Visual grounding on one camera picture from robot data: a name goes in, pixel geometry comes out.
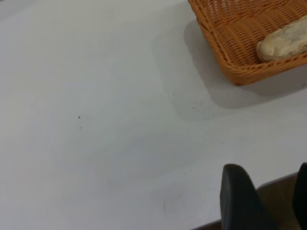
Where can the orange woven wicker basket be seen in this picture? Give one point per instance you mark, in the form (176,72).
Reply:
(230,33)

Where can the long ridged bread loaf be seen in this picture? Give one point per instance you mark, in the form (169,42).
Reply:
(283,40)

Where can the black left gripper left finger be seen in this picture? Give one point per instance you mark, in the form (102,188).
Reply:
(242,201)

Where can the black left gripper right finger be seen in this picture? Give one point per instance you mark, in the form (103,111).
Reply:
(301,198)

